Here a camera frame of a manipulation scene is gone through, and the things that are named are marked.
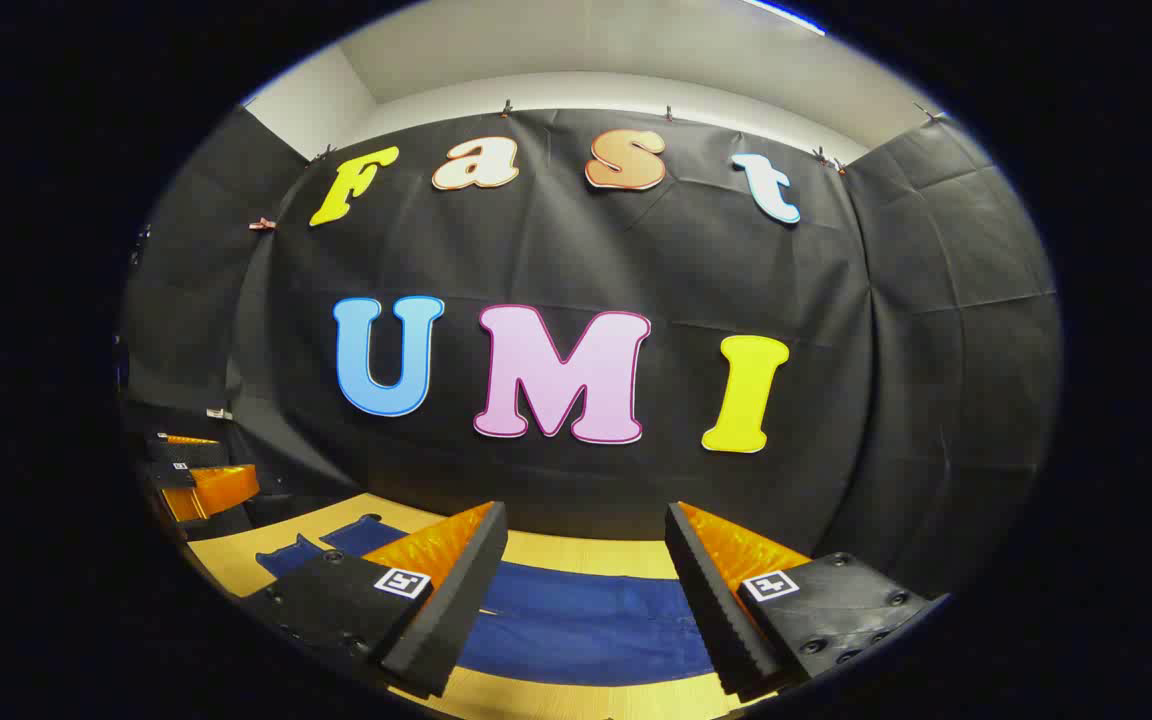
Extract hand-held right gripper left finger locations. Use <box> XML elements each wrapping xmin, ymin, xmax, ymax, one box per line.
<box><xmin>239</xmin><ymin>501</ymin><xmax>510</xmax><ymax>699</ymax></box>

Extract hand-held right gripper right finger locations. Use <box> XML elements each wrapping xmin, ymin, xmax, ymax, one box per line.
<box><xmin>664</xmin><ymin>501</ymin><xmax>937</xmax><ymax>703</ymax></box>

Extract blue denim jeans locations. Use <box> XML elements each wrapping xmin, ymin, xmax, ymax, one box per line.
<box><xmin>256</xmin><ymin>514</ymin><xmax>717</xmax><ymax>688</ymax></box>

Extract black backdrop cloth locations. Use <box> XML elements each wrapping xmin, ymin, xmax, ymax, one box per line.
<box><xmin>119</xmin><ymin>105</ymin><xmax>1064</xmax><ymax>601</ymax></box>

